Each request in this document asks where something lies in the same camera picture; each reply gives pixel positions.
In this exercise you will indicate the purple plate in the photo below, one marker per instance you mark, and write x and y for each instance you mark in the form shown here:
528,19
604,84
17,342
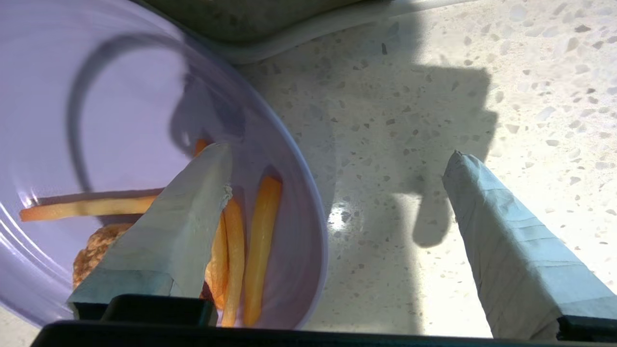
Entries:
120,120

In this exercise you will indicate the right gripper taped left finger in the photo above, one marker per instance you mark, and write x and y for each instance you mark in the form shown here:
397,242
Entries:
173,231

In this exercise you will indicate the brown fried chicken piece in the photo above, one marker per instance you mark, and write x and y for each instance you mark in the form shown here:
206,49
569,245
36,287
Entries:
96,250

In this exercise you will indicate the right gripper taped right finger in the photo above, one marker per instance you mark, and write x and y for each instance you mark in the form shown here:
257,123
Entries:
506,250

